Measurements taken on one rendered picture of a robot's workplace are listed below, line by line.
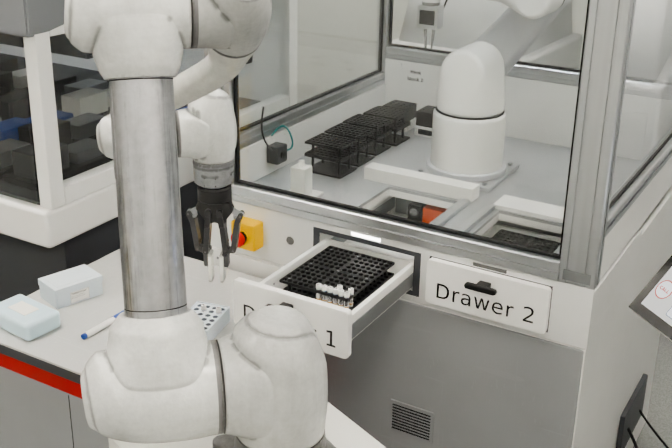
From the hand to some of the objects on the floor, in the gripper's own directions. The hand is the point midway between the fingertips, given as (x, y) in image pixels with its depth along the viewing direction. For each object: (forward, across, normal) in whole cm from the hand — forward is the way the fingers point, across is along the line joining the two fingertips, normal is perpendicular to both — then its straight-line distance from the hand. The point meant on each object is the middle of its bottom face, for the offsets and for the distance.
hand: (216, 266), depth 219 cm
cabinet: (+91, +57, +55) cm, 121 cm away
